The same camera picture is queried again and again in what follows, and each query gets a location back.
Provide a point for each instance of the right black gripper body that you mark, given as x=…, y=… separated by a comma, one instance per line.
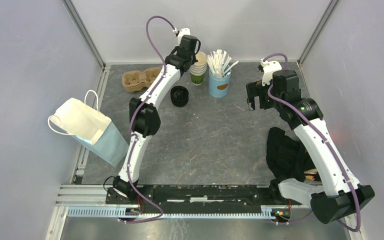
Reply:
x=255, y=88

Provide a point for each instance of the stack of paper cups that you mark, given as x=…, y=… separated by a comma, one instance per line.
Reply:
x=198, y=69

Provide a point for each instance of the black cloth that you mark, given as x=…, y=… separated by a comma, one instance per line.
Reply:
x=288, y=158

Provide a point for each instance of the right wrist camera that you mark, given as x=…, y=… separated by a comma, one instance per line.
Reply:
x=268, y=68

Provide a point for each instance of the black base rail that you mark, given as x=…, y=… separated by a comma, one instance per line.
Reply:
x=199, y=199

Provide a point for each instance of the brown cardboard cup carrier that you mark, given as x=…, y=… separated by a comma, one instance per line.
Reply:
x=134, y=81

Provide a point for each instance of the stack of black lids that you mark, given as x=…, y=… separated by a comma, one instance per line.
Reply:
x=179, y=96

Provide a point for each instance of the white and blue paper bag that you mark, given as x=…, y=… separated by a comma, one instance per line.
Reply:
x=83, y=121

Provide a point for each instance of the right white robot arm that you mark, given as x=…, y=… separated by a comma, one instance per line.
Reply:
x=341, y=193

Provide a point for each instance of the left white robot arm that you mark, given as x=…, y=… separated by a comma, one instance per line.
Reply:
x=144, y=119

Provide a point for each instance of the blue straw holder can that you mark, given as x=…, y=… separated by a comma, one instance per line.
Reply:
x=218, y=86

